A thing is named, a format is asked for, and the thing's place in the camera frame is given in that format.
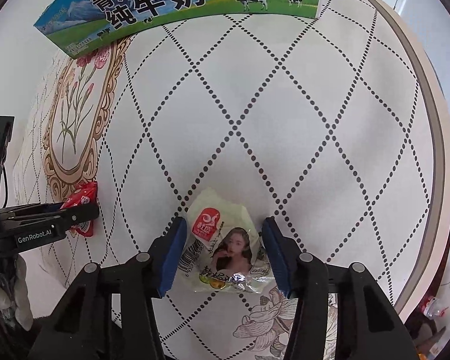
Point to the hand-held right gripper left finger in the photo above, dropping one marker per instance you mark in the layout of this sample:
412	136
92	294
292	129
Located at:
171	255

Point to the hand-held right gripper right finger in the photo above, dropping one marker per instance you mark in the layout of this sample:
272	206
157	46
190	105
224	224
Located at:
278	255

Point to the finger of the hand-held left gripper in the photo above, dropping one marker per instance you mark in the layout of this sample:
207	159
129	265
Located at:
41	207
78	214

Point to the small red snack packet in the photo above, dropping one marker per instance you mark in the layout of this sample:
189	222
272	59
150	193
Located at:
83	195

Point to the pale yellow snack packet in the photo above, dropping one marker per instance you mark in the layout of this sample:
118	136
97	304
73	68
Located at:
225	240

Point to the cardboard box with cow print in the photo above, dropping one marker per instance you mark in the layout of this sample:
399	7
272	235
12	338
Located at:
195	3

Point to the person's left hand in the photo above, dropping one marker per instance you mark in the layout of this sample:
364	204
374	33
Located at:
20	296

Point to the clear plastic bottle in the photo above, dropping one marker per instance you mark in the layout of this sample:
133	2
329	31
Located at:
435	305

